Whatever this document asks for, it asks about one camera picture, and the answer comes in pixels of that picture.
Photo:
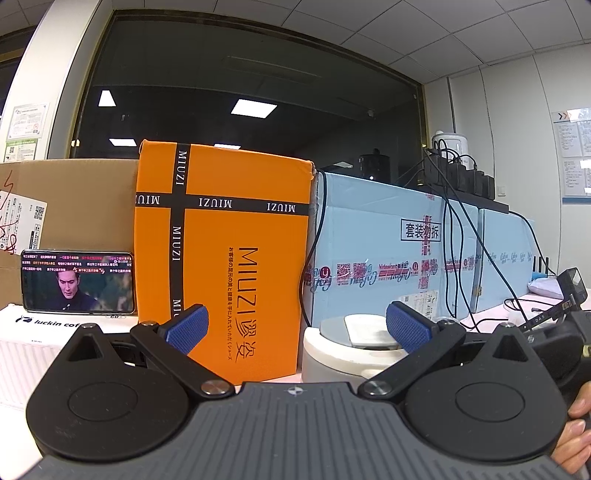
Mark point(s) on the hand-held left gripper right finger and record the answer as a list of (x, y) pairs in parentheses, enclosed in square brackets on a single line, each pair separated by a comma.
[(408, 328)]

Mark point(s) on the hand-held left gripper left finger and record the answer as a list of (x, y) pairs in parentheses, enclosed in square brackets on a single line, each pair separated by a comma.
[(187, 328)]

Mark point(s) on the white container with grey lid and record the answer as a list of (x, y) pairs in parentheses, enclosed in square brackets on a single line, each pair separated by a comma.
[(323, 360)]

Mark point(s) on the person's right hand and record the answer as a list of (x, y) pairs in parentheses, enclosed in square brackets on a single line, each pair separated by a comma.
[(579, 438)]

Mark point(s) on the white bag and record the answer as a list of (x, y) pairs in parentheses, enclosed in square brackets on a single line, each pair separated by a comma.
[(547, 287)]

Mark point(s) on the black router with antennas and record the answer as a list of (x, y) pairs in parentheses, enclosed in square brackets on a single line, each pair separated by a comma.
[(542, 272)]

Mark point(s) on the light blue cardboard box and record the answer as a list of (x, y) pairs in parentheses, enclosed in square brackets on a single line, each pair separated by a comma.
[(505, 240), (364, 212)]

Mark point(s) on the black smartphone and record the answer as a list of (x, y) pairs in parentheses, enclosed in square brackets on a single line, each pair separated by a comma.
[(78, 284)]

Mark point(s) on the orange box with black tape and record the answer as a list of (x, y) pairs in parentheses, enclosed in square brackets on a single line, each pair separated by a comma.
[(258, 230)]

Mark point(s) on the black board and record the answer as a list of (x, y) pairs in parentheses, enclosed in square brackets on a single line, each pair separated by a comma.
[(489, 203)]

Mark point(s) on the brown cardboard box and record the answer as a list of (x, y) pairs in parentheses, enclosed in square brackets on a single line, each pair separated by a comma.
[(92, 207)]

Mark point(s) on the row of black chargers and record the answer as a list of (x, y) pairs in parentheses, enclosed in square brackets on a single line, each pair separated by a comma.
[(461, 177)]

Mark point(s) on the white ribbed box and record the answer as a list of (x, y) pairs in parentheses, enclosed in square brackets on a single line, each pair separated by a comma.
[(27, 360)]

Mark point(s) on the black appliance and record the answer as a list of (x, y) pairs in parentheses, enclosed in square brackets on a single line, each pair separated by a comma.
[(375, 166)]

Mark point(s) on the white kettle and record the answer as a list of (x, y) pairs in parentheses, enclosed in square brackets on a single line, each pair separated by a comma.
[(450, 143)]

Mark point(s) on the green notice paper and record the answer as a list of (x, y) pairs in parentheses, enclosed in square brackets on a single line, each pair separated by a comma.
[(21, 150)]

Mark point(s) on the white notice paper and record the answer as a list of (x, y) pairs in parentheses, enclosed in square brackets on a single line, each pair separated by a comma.
[(30, 120)]

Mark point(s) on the large dark window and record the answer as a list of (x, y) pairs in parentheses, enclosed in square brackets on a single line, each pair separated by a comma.
[(231, 69)]

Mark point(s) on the wall notice sheet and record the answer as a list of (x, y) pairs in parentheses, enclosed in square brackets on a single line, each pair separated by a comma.
[(572, 134), (577, 180)]

